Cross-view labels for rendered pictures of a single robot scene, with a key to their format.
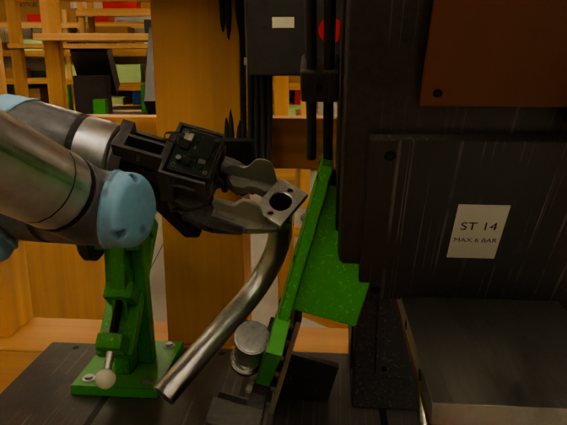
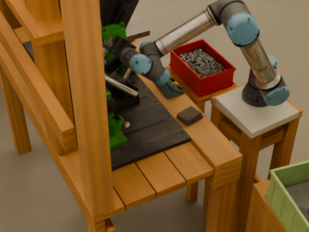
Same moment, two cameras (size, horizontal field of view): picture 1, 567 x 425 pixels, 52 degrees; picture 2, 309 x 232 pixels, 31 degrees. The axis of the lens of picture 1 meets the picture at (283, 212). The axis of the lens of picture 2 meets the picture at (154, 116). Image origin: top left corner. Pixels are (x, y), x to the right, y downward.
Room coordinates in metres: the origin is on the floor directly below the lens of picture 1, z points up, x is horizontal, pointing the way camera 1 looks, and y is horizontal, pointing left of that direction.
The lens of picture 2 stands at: (1.61, 1.85, 2.55)
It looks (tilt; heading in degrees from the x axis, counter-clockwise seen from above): 40 degrees down; 237
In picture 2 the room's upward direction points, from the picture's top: straight up
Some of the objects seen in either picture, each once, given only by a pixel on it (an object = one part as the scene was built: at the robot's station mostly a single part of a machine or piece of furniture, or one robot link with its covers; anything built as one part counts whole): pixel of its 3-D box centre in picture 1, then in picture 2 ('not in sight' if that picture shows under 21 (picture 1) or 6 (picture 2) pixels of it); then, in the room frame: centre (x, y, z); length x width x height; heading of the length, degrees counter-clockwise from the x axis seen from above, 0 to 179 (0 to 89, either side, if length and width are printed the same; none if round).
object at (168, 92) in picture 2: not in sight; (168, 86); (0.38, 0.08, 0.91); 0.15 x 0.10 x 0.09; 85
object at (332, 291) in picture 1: (330, 247); (112, 43); (0.61, -0.05, 1.17); 0.13 x 0.12 x 0.20; 85
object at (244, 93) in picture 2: not in sight; (259, 89); (0.05, 0.37, 0.94); 0.15 x 0.15 x 0.10
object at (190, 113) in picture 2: not in sight; (189, 115); (0.43, 0.32, 0.91); 0.10 x 0.08 x 0.03; 6
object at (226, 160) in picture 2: not in sight; (147, 81); (0.39, -0.11, 0.82); 1.50 x 0.14 x 0.15; 85
